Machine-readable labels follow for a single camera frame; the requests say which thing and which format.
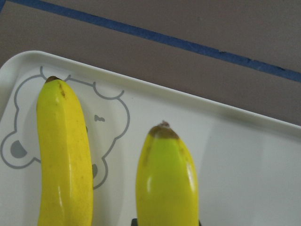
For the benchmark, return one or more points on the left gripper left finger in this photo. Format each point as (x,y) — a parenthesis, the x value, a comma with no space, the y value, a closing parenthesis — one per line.
(134,223)

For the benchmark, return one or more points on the white bear tray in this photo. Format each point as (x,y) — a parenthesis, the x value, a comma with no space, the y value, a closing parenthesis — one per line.
(248,165)

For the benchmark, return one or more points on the yellow banana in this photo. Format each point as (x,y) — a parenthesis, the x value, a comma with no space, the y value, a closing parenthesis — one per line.
(166,188)
(66,168)

